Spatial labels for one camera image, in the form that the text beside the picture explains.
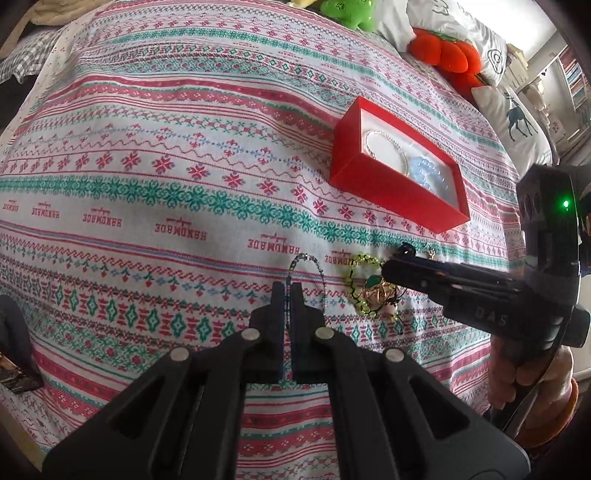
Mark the grey checked sheet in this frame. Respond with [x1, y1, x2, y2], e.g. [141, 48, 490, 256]
[0, 34, 70, 86]

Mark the dark glossy packet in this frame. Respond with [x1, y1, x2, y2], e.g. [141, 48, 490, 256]
[0, 353, 41, 394]

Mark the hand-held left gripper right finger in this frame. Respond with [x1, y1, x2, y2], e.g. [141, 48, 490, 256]
[290, 281, 530, 480]

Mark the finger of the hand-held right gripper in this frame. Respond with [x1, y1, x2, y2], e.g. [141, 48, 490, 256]
[381, 257, 533, 302]

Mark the light blue bead bracelet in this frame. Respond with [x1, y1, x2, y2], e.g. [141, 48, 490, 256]
[409, 156, 455, 193]

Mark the green plush toy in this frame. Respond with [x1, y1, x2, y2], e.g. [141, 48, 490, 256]
[321, 0, 377, 32]

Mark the thin green beaded bracelet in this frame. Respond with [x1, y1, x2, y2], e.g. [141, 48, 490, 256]
[285, 253, 325, 330]

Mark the white pillow with swirl print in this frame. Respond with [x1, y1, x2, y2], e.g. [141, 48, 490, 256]
[406, 0, 509, 86]

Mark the dark cloth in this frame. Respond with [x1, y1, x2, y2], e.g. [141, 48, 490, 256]
[0, 295, 33, 365]

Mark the patterned red green bedspread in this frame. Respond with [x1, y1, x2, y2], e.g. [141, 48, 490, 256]
[0, 0, 555, 455]

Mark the red jewelry box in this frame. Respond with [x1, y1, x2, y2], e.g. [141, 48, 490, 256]
[329, 97, 471, 234]

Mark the yellow-green beaded bracelet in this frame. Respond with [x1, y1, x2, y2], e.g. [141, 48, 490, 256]
[345, 253, 404, 334]

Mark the person's right hand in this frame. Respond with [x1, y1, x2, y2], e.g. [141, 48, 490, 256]
[488, 331, 574, 417]

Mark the beige fleece blanket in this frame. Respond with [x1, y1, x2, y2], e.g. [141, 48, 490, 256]
[28, 0, 100, 26]

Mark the orange pumpkin plush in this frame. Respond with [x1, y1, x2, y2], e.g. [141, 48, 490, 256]
[409, 28, 484, 100]

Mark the white pillow with deer print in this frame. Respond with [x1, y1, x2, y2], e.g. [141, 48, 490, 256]
[471, 85, 552, 167]

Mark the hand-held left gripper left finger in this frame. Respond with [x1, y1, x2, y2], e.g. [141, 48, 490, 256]
[42, 281, 286, 480]

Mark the gold ring with green stone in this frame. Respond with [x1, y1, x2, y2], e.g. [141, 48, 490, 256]
[365, 274, 399, 309]

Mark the clear silver bead bracelet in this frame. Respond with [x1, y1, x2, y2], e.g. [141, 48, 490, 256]
[365, 130, 411, 176]

